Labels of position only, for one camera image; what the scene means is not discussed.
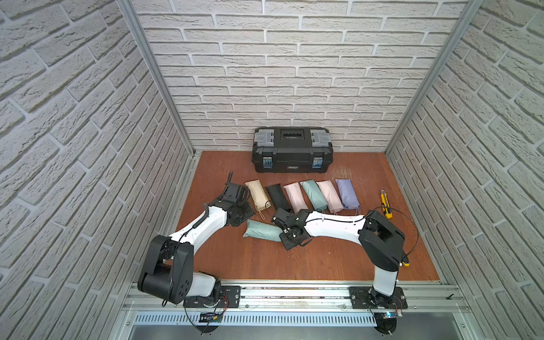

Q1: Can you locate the cream sleeved umbrella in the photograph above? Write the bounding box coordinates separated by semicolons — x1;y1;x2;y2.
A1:
245;179;272;220

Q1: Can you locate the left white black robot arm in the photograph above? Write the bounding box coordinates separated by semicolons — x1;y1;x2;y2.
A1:
137;200;255;305

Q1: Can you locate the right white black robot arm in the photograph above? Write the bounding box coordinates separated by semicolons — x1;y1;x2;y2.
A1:
271;209;409;309

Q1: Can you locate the mint green sleeved umbrella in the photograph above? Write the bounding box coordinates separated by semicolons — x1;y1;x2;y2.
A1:
300;180;328;213

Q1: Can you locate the black sleeved umbrella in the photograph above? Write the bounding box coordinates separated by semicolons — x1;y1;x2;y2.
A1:
266;184;293;212

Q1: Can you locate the light pink sleeved umbrella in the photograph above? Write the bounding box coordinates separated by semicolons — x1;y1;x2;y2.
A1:
317;180;344;214

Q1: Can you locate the lavender sleeved umbrella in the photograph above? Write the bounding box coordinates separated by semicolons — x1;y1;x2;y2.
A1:
335;178;361;211

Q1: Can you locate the black plastic toolbox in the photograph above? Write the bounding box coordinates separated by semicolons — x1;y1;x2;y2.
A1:
252;127;334;174

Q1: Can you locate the yellow utility knife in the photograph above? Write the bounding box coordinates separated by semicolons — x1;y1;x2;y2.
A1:
381;189;392;220

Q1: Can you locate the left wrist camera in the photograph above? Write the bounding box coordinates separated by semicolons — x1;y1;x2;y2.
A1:
222;171;250;205

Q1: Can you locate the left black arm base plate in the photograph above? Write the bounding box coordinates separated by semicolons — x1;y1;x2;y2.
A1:
184;285;242;310

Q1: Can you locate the aluminium mounting rail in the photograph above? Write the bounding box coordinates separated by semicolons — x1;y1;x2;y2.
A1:
118;280;470;329

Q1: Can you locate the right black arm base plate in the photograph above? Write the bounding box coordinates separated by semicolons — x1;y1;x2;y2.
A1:
348;286;408;310

